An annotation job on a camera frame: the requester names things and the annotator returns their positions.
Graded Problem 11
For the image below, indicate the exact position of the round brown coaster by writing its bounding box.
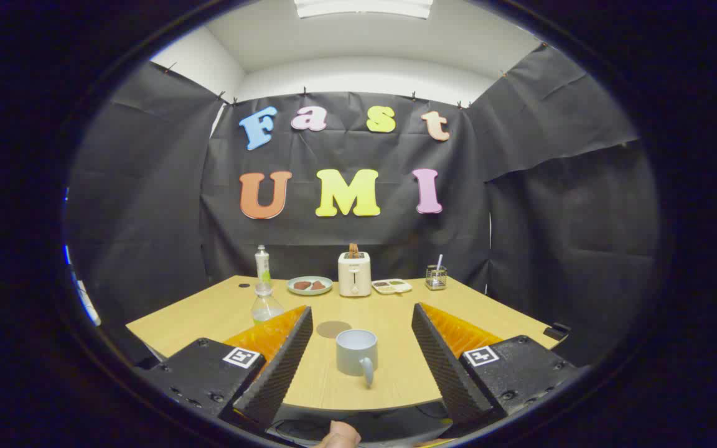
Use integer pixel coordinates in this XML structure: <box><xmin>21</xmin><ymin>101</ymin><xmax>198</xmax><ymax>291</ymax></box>
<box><xmin>316</xmin><ymin>320</ymin><xmax>353</xmax><ymax>339</ymax></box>

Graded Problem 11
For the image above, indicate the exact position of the pale green plate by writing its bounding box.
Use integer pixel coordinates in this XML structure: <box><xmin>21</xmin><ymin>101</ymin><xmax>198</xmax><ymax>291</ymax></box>
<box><xmin>287</xmin><ymin>276</ymin><xmax>334</xmax><ymax>296</ymax></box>

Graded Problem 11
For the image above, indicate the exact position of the clear juice bottle green label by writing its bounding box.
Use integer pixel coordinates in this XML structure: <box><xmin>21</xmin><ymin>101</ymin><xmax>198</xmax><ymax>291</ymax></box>
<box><xmin>250</xmin><ymin>281</ymin><xmax>285</xmax><ymax>324</ymax></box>

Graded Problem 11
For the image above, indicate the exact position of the white toaster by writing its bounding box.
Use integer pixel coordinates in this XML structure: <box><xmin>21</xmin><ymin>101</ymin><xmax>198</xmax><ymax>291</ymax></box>
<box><xmin>338</xmin><ymin>251</ymin><xmax>372</xmax><ymax>297</ymax></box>

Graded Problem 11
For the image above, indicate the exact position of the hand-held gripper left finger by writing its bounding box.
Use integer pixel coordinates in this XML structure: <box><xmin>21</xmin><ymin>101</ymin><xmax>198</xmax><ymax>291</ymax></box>
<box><xmin>138</xmin><ymin>305</ymin><xmax>314</xmax><ymax>433</ymax></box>

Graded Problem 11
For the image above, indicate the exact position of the slim white green bottle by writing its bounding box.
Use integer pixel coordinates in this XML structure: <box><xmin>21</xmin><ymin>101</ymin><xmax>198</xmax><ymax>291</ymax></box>
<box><xmin>255</xmin><ymin>245</ymin><xmax>271</xmax><ymax>287</ymax></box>

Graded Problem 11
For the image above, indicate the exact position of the light grey cup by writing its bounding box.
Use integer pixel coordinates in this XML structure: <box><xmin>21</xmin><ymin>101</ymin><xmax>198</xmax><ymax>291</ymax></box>
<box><xmin>335</xmin><ymin>329</ymin><xmax>379</xmax><ymax>389</ymax></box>

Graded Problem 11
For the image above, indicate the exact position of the black backdrop cloth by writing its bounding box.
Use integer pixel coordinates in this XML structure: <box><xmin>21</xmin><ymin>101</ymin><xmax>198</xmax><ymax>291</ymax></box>
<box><xmin>63</xmin><ymin>44</ymin><xmax>661</xmax><ymax>368</ymax></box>

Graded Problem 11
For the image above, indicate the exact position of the white divided tray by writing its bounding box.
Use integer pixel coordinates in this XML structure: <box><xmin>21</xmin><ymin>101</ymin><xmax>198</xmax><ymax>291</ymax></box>
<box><xmin>372</xmin><ymin>279</ymin><xmax>413</xmax><ymax>295</ymax></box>

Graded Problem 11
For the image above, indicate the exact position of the ceiling light panel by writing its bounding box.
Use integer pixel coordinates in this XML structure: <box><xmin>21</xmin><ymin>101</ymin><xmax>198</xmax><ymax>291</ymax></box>
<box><xmin>294</xmin><ymin>0</ymin><xmax>434</xmax><ymax>20</ymax></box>

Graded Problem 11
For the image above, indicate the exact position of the wooden table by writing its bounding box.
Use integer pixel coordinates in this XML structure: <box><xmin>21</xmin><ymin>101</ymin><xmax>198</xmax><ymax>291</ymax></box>
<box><xmin>126</xmin><ymin>275</ymin><xmax>560</xmax><ymax>413</ymax></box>

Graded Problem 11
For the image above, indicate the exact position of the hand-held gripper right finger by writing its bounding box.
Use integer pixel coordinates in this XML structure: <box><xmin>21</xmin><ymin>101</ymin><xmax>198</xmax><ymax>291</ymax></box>
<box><xmin>411</xmin><ymin>302</ymin><xmax>580</xmax><ymax>430</ymax></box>

